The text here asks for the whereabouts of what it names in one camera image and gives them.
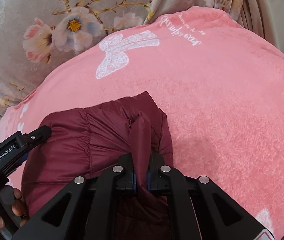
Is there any maroon puffer jacket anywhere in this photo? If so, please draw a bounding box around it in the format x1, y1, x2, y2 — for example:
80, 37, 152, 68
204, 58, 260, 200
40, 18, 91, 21
21, 90, 203, 240

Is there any person's left hand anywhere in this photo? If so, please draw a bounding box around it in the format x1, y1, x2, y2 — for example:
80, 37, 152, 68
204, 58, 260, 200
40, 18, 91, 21
0, 186, 30, 231

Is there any pink fleece blanket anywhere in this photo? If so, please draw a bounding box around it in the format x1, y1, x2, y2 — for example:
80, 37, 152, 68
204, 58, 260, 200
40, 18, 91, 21
0, 7, 284, 239

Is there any grey floral bedsheet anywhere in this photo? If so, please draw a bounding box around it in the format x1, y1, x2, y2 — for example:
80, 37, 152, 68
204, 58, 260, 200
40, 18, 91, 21
0, 0, 243, 119

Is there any beige curtain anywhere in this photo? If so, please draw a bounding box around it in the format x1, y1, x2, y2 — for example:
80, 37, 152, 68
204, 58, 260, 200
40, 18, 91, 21
238, 0, 284, 53

